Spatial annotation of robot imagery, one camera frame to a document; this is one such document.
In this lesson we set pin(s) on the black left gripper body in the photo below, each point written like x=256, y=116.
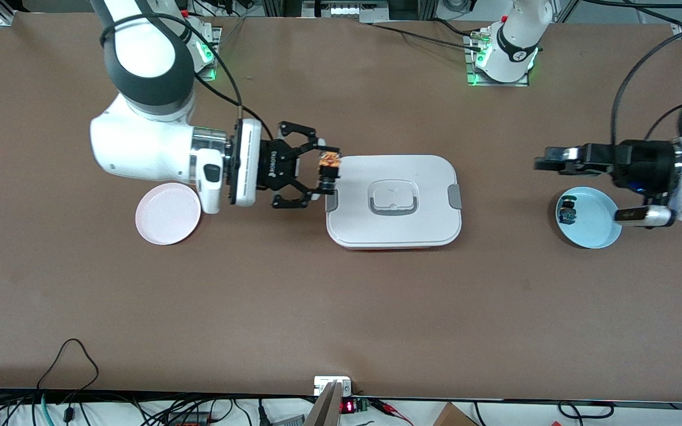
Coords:
x=643, y=162

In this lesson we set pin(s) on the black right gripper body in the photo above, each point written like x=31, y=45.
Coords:
x=273, y=167

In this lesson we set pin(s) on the orange black push-button switch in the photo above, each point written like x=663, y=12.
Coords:
x=329, y=161

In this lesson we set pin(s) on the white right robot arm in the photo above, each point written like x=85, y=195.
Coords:
x=140, y=148

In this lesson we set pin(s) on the brown cardboard box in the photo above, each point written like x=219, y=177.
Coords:
x=453, y=417

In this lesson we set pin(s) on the light blue round plate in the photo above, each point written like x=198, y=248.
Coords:
x=595, y=225

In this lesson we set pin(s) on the pale pink round plate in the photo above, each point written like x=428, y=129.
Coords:
x=166, y=219

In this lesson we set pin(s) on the white power strip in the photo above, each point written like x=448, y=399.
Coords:
x=347, y=9

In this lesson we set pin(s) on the red digit display module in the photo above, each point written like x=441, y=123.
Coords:
x=347, y=407

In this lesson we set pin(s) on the aluminium bar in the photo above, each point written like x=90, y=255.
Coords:
x=324, y=411

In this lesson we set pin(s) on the grey power adapter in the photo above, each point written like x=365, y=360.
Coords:
x=288, y=421

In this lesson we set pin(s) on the red clip leads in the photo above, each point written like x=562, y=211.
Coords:
x=388, y=407

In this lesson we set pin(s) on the green blue push-button switch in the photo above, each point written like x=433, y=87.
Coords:
x=567, y=212

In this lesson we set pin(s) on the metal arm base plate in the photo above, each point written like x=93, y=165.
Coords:
x=471, y=62
x=216, y=41

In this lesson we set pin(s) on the white metal bracket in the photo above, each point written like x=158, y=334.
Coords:
x=319, y=384

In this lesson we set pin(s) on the aluminium frame profile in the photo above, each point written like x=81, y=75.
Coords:
x=3, y=15

